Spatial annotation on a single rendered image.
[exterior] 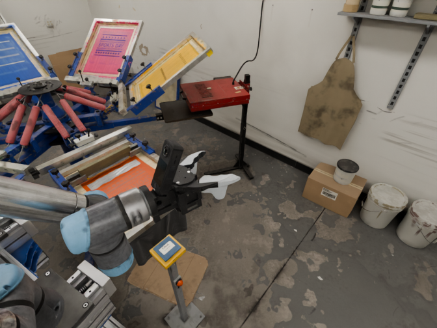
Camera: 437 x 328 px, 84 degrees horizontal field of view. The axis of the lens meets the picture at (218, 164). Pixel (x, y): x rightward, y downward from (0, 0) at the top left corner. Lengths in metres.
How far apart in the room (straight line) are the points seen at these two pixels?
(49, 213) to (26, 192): 0.06
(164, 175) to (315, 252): 2.15
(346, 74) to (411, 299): 1.93
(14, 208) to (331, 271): 2.28
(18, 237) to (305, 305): 1.92
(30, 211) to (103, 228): 0.16
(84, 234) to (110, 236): 0.05
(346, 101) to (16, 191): 2.49
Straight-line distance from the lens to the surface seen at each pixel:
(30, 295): 0.81
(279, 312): 2.21
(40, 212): 0.61
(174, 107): 2.48
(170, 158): 0.49
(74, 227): 0.51
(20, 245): 1.37
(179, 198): 0.53
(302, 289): 2.32
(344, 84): 2.59
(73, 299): 0.95
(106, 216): 0.50
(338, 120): 2.70
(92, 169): 1.75
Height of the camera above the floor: 2.05
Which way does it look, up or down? 40 degrees down
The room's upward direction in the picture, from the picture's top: straight up
